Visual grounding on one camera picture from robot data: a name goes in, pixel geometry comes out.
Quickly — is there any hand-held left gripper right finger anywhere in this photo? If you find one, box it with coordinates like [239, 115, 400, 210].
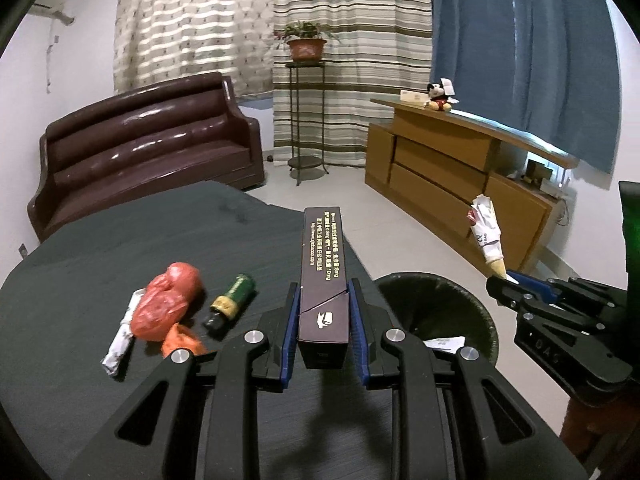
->
[347, 277, 588, 480]

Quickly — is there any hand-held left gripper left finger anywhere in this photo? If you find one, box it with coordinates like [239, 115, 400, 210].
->
[62, 280, 303, 480]

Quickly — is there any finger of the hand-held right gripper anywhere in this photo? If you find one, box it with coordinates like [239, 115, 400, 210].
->
[505, 270, 562, 302]
[486, 276, 551, 317]

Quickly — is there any white paper cone wrapper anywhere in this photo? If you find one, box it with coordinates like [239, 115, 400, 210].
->
[467, 193, 507, 278]

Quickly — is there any long dark brown box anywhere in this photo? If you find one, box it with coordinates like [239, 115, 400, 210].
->
[295, 206, 351, 371]

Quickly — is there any green bottle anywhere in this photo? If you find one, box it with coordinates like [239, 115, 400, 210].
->
[202, 272, 257, 338]

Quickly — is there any black bin with liner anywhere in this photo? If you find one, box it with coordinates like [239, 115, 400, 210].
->
[375, 272, 499, 368]

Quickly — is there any orange plastic bag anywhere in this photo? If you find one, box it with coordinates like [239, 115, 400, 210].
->
[161, 323, 208, 359]

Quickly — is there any red plastic bag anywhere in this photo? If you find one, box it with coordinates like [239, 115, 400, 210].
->
[131, 261, 206, 343]

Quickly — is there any person's right forearm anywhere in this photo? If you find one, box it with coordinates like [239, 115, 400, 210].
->
[559, 392, 623, 461]

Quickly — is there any white router device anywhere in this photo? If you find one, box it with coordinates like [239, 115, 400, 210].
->
[540, 170, 571, 199]

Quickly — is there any small dark box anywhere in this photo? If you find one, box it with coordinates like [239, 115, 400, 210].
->
[525, 157, 553, 186]

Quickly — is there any wooden cabinet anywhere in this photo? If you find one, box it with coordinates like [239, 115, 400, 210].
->
[364, 97, 581, 278]

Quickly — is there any black metal plant stand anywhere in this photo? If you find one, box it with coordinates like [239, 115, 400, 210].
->
[285, 60, 328, 186]

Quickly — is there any mouse plush toy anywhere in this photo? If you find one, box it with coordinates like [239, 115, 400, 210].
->
[425, 78, 460, 112]

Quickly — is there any brown leather sofa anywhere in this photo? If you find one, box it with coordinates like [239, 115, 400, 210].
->
[27, 71, 266, 241]

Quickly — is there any blue curtain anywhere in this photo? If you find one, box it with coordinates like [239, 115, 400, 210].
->
[430, 0, 626, 173]

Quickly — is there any potted plant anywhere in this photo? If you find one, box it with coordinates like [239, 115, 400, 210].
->
[274, 21, 341, 63]

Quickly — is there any striped curtain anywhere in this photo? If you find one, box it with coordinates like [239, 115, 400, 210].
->
[272, 0, 433, 168]

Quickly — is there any beige patterned curtain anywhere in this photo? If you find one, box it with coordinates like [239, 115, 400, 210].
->
[112, 0, 278, 98]

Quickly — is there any white air conditioner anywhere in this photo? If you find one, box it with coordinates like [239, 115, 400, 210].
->
[30, 0, 76, 25]

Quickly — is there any wall cable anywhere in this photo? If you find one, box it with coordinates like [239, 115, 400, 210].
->
[46, 37, 61, 94]

